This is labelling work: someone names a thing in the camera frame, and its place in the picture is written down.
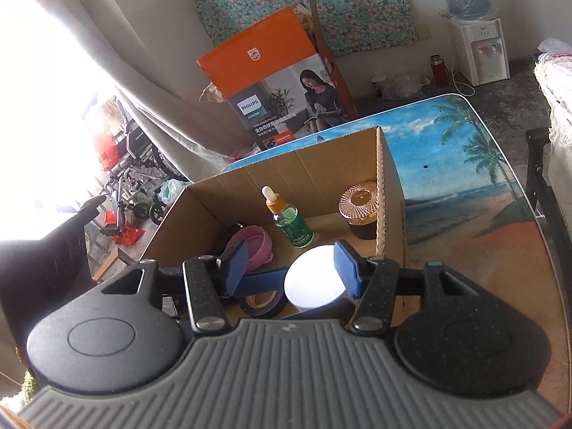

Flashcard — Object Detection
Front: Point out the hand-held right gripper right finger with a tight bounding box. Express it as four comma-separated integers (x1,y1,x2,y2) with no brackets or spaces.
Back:
333,238,475,335

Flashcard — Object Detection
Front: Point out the beige curtain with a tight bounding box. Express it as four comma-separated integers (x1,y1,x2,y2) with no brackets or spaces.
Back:
0,0,252,179

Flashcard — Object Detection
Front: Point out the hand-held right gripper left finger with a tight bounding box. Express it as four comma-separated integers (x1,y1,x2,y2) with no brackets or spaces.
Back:
98,238,250,335

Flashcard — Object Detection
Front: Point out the green plastic bag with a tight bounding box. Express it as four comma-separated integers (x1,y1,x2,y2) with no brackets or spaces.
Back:
158,179,189,209

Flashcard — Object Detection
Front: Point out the white bedding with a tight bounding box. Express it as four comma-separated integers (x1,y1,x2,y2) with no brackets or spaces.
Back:
534,38,572,188

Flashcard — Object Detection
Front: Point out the dark jar with gold lid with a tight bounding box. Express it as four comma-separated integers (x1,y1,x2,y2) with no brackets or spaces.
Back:
338,180,381,241

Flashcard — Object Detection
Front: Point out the red thermos flask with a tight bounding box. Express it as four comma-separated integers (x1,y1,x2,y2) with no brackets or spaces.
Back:
430,55,450,89

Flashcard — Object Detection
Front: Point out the white power cable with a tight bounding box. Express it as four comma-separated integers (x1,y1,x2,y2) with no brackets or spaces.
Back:
449,69,477,98

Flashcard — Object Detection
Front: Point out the white bottle with green label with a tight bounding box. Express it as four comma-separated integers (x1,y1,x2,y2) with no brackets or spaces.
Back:
285,245,348,314

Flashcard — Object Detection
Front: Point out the red plastic basket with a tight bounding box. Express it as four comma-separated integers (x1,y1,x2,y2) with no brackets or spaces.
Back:
105,212,147,246

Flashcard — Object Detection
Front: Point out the white water dispenser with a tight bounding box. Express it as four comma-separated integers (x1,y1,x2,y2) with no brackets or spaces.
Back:
447,17,511,87

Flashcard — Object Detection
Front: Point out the clear plastic bag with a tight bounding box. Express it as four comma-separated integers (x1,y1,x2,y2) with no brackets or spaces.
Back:
388,74,424,99

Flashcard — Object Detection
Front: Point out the wheelchair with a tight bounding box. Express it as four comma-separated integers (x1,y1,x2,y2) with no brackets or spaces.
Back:
103,112,180,225

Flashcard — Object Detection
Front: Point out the dark wooden frame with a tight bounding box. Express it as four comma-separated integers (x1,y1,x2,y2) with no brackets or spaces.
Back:
525,129,572,251

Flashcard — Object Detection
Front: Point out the pink silicone cup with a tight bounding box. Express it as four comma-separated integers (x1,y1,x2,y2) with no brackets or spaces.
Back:
223,226,273,272

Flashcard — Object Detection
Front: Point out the brown cardboard box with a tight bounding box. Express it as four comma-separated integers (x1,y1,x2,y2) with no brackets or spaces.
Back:
138,126,408,322

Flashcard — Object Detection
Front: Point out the black tape roll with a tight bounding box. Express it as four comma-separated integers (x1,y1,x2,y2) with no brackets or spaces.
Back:
238,290,289,319

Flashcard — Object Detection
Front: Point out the green dropper bottle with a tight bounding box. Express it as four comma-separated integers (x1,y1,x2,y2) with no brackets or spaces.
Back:
262,186,314,248

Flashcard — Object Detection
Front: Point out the orange appliance box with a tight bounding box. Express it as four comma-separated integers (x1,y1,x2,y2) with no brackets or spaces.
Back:
197,6,352,150

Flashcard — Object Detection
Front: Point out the orange red bag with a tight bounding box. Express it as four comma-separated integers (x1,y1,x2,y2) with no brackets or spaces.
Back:
92,103,127,171

